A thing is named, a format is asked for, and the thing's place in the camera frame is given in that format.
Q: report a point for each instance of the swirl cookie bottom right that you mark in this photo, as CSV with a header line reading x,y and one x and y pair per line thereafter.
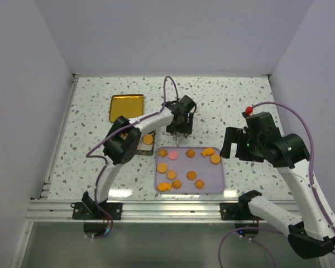
x,y
199,184

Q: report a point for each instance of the metal tongs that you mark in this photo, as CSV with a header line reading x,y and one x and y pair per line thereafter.
x,y
179,139

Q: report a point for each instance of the flower cookie left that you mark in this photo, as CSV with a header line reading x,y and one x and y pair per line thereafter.
x,y
171,174

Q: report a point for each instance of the swirl cookie top centre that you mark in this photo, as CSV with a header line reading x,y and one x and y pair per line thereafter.
x,y
190,153

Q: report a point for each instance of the orange fish cookie top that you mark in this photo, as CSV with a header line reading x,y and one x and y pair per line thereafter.
x,y
209,151

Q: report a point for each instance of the round chip cookie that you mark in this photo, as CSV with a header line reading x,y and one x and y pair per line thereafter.
x,y
191,175

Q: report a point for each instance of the gold cookie tin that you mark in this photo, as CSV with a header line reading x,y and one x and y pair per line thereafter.
x,y
133,144

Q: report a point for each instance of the white paper cup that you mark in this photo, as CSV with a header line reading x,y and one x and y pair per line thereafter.
x,y
144,147

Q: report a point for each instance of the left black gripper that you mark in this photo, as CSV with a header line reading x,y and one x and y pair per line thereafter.
x,y
185,128

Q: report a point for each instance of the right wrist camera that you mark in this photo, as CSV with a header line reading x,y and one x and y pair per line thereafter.
x,y
247,112

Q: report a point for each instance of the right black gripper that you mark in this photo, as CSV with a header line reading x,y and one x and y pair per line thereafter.
x,y
235,134

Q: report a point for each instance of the swirl cookie top left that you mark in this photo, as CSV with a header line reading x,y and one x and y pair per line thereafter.
x,y
162,153

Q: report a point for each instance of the lilac plastic tray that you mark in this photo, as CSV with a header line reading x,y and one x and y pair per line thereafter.
x,y
189,170

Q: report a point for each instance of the small orange fish cookie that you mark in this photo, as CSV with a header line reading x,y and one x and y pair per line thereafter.
x,y
123,136

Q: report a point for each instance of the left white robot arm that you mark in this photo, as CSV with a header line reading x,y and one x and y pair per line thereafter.
x,y
121,143

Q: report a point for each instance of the swirl cookie bottom left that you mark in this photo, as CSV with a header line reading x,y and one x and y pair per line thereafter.
x,y
176,184

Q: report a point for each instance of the gold tin lid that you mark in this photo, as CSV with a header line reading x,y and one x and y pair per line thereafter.
x,y
127,105

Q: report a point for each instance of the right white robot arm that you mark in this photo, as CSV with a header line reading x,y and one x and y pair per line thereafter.
x,y
311,233

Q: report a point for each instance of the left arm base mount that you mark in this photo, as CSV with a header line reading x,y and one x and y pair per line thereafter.
x,y
111,209

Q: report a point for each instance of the swirl cookie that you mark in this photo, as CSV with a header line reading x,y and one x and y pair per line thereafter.
x,y
176,184
199,184
162,153
190,153

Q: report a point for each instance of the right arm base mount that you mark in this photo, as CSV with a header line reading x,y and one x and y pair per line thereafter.
x,y
238,211

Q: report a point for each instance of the aluminium rail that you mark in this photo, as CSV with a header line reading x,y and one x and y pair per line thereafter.
x,y
132,212

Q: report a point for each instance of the round dotted cookie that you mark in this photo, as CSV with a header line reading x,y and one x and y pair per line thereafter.
x,y
148,139
161,167
215,159

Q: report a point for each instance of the orange fish cookie bottom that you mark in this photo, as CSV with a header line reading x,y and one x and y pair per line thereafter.
x,y
163,187

